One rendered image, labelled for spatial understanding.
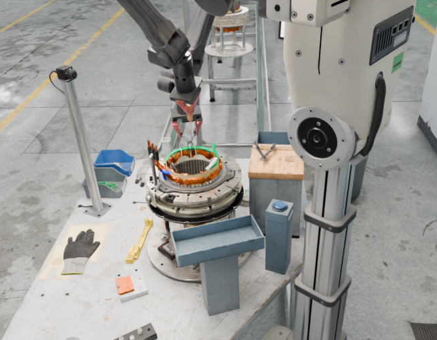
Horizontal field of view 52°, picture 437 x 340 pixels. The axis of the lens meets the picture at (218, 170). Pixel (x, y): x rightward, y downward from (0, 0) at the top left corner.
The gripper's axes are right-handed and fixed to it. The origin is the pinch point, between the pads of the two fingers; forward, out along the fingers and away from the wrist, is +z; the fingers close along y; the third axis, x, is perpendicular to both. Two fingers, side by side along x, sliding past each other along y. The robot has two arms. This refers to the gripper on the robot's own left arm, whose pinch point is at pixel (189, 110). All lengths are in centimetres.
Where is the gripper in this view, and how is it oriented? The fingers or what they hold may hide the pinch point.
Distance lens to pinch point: 135.3
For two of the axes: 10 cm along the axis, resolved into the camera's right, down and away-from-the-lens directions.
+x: 9.4, 2.1, -2.6
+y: -3.3, 7.5, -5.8
